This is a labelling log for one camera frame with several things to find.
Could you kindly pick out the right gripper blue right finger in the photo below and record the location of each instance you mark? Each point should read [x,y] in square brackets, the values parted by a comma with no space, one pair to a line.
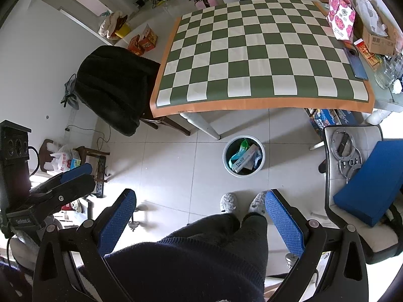
[280,213]

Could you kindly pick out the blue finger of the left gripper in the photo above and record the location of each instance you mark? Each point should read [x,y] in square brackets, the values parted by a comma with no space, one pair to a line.
[84,169]

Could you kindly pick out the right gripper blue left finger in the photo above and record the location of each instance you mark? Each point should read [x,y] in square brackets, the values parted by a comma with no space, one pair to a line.
[113,220]

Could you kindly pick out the long pink white box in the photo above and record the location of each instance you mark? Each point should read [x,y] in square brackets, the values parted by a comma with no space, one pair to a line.
[244,160]

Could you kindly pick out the blue green rice bag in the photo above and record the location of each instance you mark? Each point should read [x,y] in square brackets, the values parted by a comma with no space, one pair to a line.
[243,147]

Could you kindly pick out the grey round trash bin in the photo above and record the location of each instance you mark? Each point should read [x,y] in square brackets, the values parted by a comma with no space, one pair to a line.
[255,164]

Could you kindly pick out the right grey slipper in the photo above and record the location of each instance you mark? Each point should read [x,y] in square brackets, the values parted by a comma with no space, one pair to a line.
[258,204]

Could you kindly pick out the grey slipper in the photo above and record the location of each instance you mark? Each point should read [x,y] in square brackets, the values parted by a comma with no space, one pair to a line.
[229,203]
[258,204]

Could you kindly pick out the left grey slipper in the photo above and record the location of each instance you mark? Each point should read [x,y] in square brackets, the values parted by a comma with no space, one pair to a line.
[229,203]

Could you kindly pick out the person dark trousers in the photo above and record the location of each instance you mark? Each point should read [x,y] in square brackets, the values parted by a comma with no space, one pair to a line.
[217,258]

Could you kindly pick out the blue seat cushion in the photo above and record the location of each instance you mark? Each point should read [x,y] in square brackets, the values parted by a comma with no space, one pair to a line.
[369,194]

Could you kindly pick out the black covered chair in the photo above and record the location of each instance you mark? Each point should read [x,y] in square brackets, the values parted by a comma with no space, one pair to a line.
[117,84]

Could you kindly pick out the orange red gift boxes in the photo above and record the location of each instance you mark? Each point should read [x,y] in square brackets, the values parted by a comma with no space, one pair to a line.
[143,43]

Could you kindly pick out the yellow bucket with clothes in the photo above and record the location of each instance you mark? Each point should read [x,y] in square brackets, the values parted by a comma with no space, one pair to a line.
[114,26]

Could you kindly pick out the dark blue phone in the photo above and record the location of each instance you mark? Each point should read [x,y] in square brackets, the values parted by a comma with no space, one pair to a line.
[355,63]

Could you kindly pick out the green white checkered tablecloth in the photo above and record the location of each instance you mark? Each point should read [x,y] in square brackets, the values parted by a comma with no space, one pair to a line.
[253,55]

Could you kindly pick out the brown cardboard box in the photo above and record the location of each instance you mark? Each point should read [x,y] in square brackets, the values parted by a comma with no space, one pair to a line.
[388,46]

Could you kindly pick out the pink suitcase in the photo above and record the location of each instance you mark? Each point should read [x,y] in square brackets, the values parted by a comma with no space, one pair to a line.
[202,4]

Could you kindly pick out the pink flowered paper bag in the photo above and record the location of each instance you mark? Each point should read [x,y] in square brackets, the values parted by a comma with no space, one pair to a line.
[341,18]

